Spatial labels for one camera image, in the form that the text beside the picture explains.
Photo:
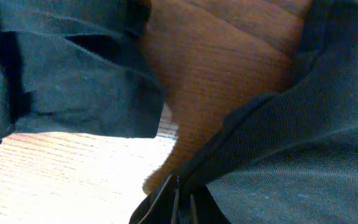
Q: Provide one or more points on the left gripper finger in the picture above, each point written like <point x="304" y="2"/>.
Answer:
<point x="167" y="205"/>

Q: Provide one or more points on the black t-shirt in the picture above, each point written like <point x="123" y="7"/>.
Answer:
<point x="100" y="101"/>

